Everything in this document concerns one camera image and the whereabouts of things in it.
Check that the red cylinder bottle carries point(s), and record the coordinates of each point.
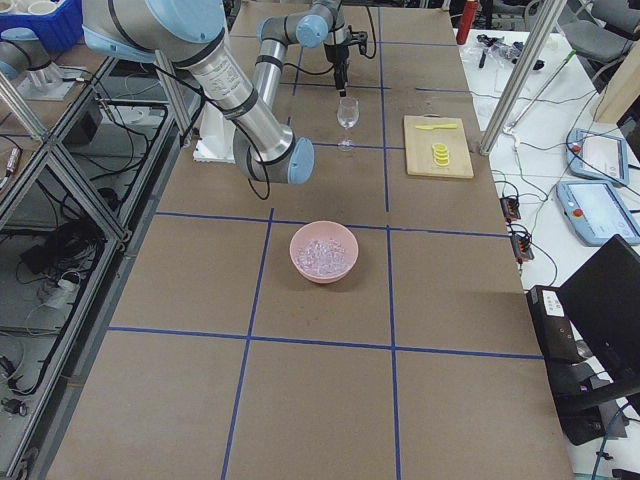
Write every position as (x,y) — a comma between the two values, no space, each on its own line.
(466,21)

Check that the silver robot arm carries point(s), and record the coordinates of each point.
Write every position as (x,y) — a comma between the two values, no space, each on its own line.
(191,35)

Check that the black box device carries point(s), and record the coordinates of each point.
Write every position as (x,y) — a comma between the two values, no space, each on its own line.
(553,329)

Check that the blue storage bin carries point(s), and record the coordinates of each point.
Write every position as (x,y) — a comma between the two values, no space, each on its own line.
(58,31)

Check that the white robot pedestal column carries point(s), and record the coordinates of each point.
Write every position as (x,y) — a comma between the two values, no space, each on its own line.
(216,132)

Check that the clear plastic bag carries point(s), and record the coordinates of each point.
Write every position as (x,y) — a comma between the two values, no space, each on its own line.
(495,48)

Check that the right blue teach pendant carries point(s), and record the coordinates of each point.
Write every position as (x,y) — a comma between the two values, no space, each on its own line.
(597,156)

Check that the metal rod with green handle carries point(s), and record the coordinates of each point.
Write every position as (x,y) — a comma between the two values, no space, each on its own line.
(509,127)

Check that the clear wine glass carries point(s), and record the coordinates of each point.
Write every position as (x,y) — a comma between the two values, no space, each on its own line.
(347,116)

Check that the pink bowl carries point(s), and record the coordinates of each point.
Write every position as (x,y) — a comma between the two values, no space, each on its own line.
(324,230)

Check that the left blue teach pendant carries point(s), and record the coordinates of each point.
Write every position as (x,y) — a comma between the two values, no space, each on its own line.
(596,212)

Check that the grey office chair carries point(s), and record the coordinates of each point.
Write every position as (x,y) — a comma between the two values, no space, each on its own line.
(609,42)

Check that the wooden plank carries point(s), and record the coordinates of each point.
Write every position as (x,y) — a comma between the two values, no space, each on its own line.
(621,92)

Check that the yellow plastic knife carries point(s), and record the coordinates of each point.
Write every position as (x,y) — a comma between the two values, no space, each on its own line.
(431,127)

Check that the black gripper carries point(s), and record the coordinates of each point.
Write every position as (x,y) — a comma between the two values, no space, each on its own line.
(335,53)

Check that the blue teach pendant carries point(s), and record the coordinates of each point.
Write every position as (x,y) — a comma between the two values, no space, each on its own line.
(596,212)
(597,156)

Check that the clear ice cubes pile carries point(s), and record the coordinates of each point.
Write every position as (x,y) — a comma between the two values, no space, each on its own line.
(323,258)

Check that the bamboo cutting board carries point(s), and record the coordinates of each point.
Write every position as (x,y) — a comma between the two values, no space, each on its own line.
(419,153)

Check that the aluminium frame post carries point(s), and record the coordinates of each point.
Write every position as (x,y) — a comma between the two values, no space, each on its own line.
(547,18)

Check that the black computer monitor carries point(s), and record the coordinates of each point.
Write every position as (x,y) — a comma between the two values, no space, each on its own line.
(601,300)

